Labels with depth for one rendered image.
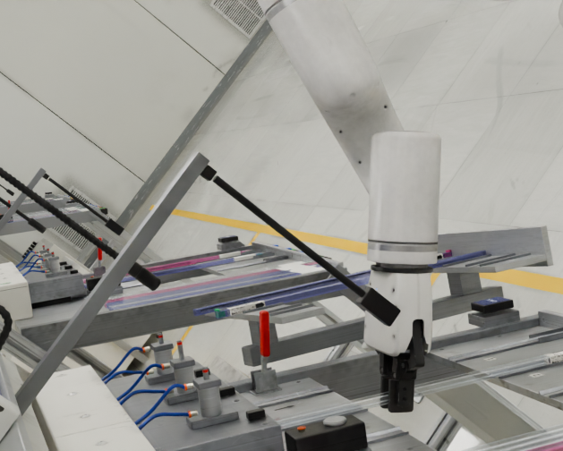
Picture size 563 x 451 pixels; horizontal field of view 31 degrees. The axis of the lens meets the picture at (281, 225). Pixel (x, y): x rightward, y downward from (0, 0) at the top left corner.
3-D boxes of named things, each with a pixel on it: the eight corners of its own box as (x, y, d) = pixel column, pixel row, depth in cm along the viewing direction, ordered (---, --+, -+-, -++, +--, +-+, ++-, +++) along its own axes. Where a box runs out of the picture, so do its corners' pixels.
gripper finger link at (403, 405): (388, 356, 121) (387, 412, 121) (400, 361, 118) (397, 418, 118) (413, 355, 122) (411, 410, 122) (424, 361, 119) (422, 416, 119)
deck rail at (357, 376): (541, 353, 153) (537, 313, 152) (549, 355, 151) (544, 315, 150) (73, 464, 131) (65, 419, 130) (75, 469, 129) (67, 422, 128)
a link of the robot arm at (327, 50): (273, 29, 133) (384, 232, 133) (261, 10, 117) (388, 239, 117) (333, -5, 132) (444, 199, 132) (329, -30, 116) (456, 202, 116)
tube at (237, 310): (218, 319, 156) (217, 309, 156) (216, 318, 157) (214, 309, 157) (486, 256, 176) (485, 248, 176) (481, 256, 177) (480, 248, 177)
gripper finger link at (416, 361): (404, 298, 119) (388, 327, 123) (423, 350, 114) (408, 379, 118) (413, 298, 120) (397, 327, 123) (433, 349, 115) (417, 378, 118)
